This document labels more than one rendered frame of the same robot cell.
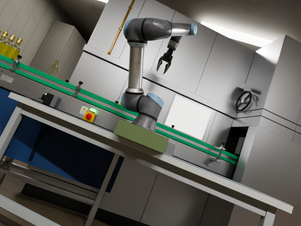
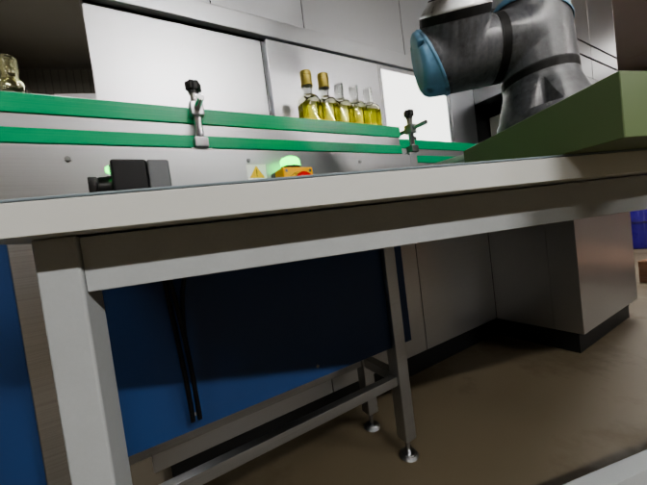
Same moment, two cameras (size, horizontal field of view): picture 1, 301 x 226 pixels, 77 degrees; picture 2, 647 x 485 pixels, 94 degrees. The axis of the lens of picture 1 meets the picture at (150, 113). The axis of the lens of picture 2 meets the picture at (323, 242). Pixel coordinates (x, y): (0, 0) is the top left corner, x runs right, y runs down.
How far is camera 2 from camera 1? 0.98 m
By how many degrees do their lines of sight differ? 25
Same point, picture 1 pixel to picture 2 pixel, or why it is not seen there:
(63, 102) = (181, 181)
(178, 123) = not seen: hidden behind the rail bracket
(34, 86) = (15, 166)
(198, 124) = (437, 119)
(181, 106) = (399, 92)
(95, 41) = not seen: outside the picture
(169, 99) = (374, 84)
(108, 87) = (231, 104)
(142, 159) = (617, 197)
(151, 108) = (572, 31)
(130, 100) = (471, 42)
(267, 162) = not seen: hidden behind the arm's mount
